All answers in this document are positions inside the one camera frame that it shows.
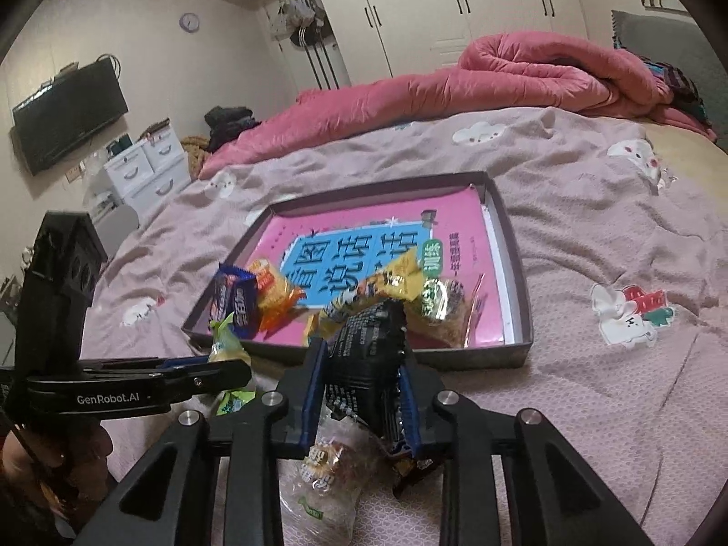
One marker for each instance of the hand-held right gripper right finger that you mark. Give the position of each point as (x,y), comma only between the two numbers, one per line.
(406,409)

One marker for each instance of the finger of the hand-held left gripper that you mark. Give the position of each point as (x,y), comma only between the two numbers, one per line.
(182,361)
(222,375)

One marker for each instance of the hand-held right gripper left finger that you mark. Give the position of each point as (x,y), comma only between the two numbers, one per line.
(314,398)

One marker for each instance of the green milk candy packet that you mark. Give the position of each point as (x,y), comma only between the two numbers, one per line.
(227,347)

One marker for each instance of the black snack packet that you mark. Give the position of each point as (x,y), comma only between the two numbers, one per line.
(364,364)

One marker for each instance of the clear rice crisp packet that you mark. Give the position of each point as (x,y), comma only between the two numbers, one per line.
(324,466)
(449,313)

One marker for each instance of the blue cookie packet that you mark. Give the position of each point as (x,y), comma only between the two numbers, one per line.
(233,298)

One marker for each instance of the dark grey cardboard box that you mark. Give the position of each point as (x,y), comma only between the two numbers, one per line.
(483,357)

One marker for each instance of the orange rice cracker packet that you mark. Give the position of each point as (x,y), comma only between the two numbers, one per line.
(273,290)

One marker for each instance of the yellow cartoon snack packet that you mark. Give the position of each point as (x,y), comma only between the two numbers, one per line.
(398,278)

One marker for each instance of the person's left hand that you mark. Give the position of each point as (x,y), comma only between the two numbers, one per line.
(85,455)

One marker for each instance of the white drawer cabinet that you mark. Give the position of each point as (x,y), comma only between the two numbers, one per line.
(148,170)

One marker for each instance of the pink book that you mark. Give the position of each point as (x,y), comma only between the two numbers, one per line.
(318,219)

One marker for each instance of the black television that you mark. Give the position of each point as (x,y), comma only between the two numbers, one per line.
(68,114)

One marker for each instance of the yellow knitted blanket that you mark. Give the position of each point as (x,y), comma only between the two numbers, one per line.
(193,151)

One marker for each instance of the pile of dark clothes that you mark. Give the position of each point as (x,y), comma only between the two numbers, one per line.
(227,122)

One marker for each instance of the pink quilt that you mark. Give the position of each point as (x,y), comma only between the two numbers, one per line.
(398,102)

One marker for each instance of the hanging bags on door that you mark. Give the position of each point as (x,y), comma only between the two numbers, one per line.
(301,14)

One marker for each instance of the beige bed sheet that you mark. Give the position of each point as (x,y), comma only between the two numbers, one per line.
(699,165)

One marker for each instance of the white wardrobe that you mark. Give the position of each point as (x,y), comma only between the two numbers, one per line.
(426,11)

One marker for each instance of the striped dark clothes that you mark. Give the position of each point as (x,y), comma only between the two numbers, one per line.
(677,79)

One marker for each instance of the grey padded headboard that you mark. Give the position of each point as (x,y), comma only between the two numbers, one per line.
(665,40)

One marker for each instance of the round wall clock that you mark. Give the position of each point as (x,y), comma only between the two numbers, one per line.
(189,21)

